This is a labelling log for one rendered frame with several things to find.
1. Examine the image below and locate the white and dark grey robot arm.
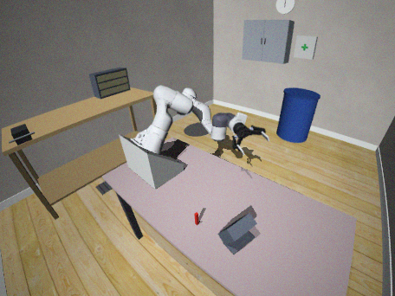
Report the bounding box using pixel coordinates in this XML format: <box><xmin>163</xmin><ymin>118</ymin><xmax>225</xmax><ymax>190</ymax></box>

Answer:
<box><xmin>131</xmin><ymin>85</ymin><xmax>248</xmax><ymax>155</ymax></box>

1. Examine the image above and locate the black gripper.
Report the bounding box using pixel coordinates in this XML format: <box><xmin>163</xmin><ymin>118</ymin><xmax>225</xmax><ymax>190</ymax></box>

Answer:
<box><xmin>232</xmin><ymin>122</ymin><xmax>269</xmax><ymax>155</ymax></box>

